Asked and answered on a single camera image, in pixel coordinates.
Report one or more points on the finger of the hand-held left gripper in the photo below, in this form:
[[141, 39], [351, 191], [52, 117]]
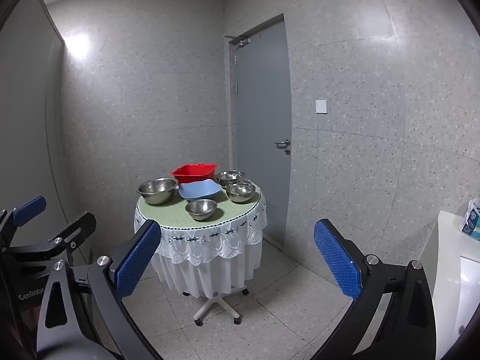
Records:
[[29, 209], [78, 227]]

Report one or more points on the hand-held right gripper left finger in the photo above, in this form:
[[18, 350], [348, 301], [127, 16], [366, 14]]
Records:
[[137, 258]]

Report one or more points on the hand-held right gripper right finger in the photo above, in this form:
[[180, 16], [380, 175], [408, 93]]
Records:
[[337, 258]]

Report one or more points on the large steel bowl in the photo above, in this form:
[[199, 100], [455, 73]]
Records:
[[157, 191]]

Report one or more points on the small steel bowl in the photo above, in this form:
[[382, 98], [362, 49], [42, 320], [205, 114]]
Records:
[[201, 210], [241, 192], [230, 178]]

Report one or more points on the blue plastic bowl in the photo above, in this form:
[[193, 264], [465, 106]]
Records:
[[198, 191]]

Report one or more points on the red square plastic bowl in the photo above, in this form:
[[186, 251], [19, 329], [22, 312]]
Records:
[[195, 172]]

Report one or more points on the green round table mat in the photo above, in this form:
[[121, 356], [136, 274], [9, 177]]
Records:
[[168, 215]]

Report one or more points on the round table green cloth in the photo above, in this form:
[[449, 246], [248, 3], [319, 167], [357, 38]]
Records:
[[210, 255]]

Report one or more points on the white wheeled table base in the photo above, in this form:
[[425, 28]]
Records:
[[217, 303]]

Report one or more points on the white cabinet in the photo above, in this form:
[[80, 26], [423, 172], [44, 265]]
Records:
[[450, 262]]

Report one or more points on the blue and white tissue pack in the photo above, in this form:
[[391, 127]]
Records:
[[472, 221]]

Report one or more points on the grey door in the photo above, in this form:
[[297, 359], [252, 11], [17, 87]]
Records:
[[262, 101]]

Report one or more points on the metal door closer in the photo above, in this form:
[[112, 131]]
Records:
[[238, 40]]

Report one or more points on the white wall switch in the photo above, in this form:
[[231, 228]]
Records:
[[321, 106]]

